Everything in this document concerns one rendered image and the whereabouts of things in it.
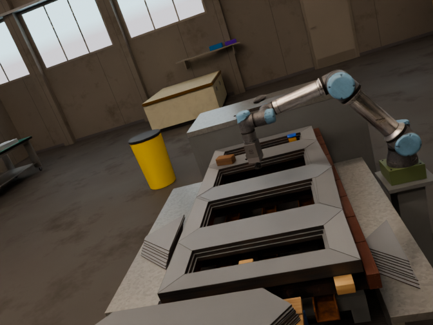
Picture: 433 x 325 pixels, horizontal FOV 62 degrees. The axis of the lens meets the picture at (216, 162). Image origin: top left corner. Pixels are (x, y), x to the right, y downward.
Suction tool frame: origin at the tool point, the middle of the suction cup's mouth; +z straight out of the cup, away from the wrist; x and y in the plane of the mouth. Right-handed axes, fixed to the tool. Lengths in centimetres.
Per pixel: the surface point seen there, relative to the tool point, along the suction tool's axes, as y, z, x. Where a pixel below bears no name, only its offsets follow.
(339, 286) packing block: 76, 14, 42
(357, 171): -35, 27, 46
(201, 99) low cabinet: -548, 50, -274
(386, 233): 35, 23, 58
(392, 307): 72, 27, 56
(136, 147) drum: -205, 31, -225
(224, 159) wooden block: -34.1, 4.8, -33.2
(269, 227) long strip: 45.6, 8.8, 12.8
